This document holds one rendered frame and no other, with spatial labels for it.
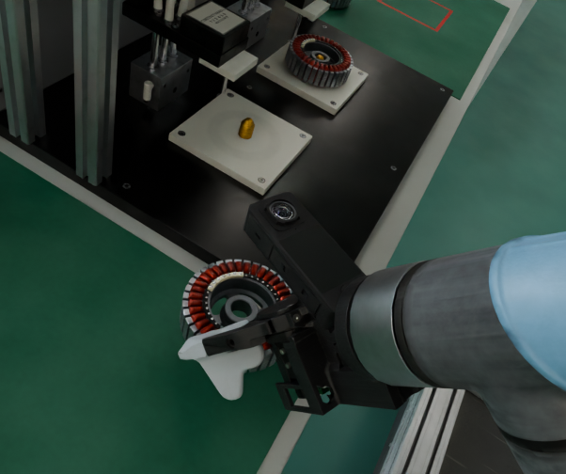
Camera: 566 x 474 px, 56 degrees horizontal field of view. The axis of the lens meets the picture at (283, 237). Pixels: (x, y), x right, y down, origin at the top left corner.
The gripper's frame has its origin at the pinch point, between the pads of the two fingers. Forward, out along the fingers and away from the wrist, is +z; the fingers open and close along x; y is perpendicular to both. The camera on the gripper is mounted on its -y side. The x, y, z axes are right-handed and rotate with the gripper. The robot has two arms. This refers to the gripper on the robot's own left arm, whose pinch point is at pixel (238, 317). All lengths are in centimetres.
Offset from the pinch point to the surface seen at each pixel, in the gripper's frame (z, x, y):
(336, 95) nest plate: 16.8, 39.8, -23.3
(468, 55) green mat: 22, 88, -26
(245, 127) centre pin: 13.2, 18.2, -20.9
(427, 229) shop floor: 86, 126, 14
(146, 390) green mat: 5.2, -9.4, 3.1
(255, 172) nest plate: 11.7, 15.9, -14.5
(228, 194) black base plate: 12.2, 11.3, -12.9
